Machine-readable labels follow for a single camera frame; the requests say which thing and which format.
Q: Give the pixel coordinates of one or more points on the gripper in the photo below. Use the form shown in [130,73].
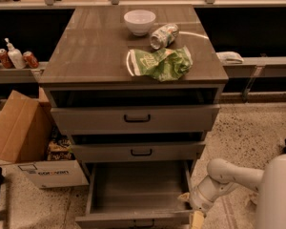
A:
[196,197]

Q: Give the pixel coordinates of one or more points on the grey bottom drawer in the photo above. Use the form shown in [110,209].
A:
[137,195]

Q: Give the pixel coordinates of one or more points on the grey drawer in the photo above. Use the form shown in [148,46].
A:
[135,120]
[137,195]
[137,147]

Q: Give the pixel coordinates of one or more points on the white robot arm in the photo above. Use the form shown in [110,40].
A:
[223,177]

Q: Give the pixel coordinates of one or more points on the grey middle drawer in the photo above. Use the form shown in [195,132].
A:
[137,147]

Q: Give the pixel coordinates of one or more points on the grey top drawer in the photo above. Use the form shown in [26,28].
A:
[135,120]

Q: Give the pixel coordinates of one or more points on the grey drawer cabinet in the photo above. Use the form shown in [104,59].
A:
[88,67]

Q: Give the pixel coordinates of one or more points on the snack bags in box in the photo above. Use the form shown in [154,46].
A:
[59,149]

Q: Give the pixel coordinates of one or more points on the green chip bag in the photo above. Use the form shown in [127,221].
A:
[162,65]

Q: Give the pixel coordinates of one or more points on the folded white cloth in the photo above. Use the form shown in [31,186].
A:
[230,57]

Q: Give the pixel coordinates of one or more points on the crushed soda can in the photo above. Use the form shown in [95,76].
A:
[164,36]

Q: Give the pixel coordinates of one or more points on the open cardboard box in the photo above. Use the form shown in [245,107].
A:
[25,134]

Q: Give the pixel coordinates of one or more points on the white bowl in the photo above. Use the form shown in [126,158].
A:
[139,22]

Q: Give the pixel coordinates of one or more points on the red can right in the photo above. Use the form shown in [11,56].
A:
[31,60]

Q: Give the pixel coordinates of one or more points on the red can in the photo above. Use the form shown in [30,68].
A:
[5,60]
[31,60]

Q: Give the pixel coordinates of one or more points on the white pump bottle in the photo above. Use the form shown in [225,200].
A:
[15,56]

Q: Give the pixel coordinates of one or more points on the red can left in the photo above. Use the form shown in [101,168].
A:
[5,60]

